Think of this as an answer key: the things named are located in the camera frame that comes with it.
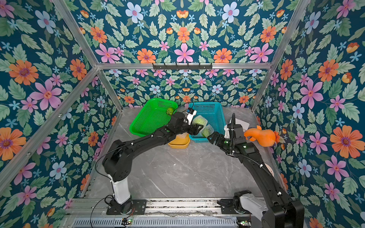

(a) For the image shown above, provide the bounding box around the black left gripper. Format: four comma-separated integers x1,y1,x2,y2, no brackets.
172,121,203,137

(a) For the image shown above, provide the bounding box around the dark speckled custard apple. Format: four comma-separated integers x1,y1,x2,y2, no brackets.
166,107,175,116

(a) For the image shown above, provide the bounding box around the white foam net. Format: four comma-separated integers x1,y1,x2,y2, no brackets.
192,115,208,127
201,124,214,138

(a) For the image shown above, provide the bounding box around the light green custard apple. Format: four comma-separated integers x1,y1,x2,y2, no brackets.
194,118,208,127

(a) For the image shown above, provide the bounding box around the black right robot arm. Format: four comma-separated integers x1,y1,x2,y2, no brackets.
208,132,305,228

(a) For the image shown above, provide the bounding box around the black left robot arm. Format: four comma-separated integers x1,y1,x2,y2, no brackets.
102,112,205,214

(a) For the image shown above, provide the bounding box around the yellow plastic tub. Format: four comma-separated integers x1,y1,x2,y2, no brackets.
168,133,191,149

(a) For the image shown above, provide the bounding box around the white rectangular box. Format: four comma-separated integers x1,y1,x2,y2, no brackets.
235,118,250,132

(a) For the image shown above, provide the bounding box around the green plastic basket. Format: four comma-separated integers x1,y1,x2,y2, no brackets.
129,98,178,137

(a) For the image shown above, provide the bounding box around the orange toy duck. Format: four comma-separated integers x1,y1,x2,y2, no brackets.
244,125,280,147

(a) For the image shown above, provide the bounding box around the teal plastic basket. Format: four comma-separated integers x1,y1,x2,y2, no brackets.
189,102,226,143

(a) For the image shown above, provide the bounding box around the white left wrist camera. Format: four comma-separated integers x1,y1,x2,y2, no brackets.
186,107,197,125

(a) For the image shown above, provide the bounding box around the black wall hook rack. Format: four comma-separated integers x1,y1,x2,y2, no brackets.
152,63,213,70

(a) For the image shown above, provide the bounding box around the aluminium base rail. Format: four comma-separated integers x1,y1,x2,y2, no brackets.
64,198,307,228

